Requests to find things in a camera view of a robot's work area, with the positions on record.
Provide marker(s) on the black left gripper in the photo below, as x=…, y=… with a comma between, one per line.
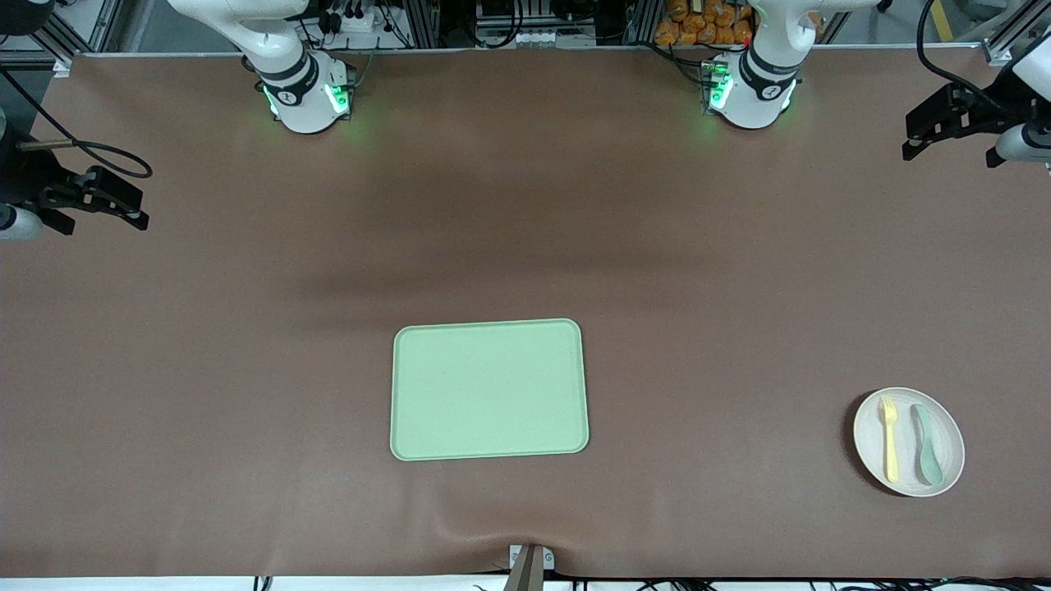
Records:
x=980, y=108

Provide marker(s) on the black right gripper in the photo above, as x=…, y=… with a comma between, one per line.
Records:
x=25, y=176

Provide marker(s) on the yellow plastic fork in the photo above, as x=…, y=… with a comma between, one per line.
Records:
x=890, y=443

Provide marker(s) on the beige round plate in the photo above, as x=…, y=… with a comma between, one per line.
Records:
x=870, y=443

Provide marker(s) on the teal plastic spoon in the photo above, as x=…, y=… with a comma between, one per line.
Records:
x=929, y=464

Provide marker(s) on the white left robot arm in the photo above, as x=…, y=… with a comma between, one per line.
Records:
x=759, y=90

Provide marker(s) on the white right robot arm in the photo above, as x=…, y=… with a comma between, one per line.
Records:
x=304, y=94

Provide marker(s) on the brown table mat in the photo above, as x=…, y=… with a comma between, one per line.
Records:
x=246, y=328

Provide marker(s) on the orange bread pile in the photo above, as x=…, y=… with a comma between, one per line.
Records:
x=706, y=20

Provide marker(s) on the white power strip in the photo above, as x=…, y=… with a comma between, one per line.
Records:
x=353, y=20

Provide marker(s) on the light green rectangular tray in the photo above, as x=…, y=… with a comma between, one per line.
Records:
x=488, y=390

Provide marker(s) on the white connector strip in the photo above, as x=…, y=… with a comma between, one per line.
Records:
x=519, y=38

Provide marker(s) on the aluminium frame strut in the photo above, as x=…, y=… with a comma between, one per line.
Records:
x=78, y=29
x=1006, y=37

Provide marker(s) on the aluminium frame profile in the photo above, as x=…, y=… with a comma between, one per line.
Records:
x=425, y=20
x=642, y=20

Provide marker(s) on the aluminium profile post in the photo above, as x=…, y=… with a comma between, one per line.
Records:
x=525, y=574

